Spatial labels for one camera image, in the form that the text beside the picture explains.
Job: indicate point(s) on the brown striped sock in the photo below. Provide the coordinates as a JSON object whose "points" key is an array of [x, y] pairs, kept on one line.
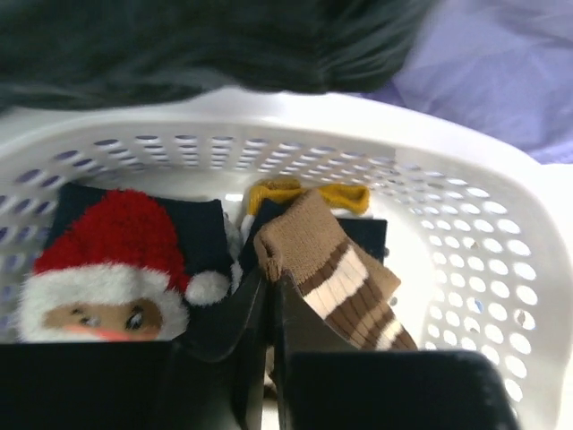
{"points": [[346, 287]]}

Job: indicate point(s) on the navy yellow trim sock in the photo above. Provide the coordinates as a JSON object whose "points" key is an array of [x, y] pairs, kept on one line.
{"points": [[348, 204]]}

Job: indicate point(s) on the santa claus sock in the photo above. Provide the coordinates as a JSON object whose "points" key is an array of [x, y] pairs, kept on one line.
{"points": [[121, 265]]}

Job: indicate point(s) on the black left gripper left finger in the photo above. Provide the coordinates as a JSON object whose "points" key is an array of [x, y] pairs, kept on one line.
{"points": [[209, 378]]}

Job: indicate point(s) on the lavender shirt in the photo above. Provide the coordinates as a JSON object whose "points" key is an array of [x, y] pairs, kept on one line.
{"points": [[502, 68]]}

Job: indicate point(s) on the white perforated plastic basket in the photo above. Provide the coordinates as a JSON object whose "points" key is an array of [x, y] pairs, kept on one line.
{"points": [[479, 234]]}

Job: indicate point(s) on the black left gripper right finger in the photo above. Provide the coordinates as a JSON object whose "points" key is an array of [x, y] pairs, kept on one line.
{"points": [[323, 383]]}

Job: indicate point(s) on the dark patterned shirt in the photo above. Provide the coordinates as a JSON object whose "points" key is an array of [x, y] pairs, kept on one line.
{"points": [[84, 55]]}

